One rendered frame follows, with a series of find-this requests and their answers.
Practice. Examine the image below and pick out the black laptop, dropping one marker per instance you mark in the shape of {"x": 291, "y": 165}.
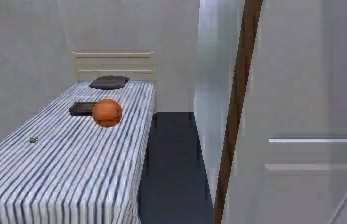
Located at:
{"x": 81, "y": 108}

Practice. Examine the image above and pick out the orange basketball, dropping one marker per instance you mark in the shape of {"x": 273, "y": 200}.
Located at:
{"x": 107, "y": 112}

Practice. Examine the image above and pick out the dark grey pillow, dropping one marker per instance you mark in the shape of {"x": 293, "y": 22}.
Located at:
{"x": 109, "y": 82}

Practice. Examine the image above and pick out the striped bed with wooden headboard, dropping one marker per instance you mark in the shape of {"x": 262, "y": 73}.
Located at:
{"x": 81, "y": 160}

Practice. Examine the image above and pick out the small grey object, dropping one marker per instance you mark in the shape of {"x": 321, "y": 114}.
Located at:
{"x": 33, "y": 139}

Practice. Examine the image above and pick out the white cabinet with shelves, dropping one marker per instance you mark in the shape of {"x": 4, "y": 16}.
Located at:
{"x": 314, "y": 153}

